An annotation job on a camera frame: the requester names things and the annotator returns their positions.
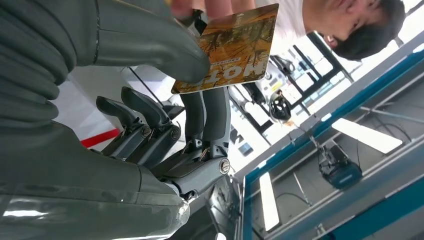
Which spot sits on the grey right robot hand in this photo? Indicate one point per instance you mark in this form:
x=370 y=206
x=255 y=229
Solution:
x=66 y=172

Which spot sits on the person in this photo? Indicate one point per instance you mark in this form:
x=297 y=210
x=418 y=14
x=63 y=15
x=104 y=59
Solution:
x=364 y=36

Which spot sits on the black round helmet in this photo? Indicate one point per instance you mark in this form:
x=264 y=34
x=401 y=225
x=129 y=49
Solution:
x=280 y=107

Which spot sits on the black glossy curved panel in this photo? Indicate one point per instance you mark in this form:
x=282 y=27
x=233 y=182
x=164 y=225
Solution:
x=225 y=205

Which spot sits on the black ceiling-mounted device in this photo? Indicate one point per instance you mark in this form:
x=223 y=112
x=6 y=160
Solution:
x=341 y=172

